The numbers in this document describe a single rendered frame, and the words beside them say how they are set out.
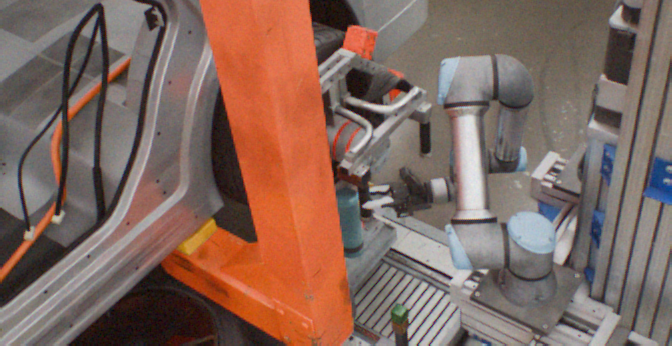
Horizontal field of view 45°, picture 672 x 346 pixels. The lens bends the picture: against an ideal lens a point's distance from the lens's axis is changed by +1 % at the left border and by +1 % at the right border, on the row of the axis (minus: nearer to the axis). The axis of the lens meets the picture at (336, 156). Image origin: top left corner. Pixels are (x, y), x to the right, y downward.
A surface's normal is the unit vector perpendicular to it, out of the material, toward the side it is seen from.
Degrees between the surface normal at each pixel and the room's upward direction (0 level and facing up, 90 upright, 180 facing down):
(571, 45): 0
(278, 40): 90
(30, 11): 1
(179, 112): 90
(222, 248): 0
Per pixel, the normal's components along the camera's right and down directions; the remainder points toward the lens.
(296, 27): 0.80, 0.34
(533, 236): 0.03, -0.74
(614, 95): -0.59, 0.58
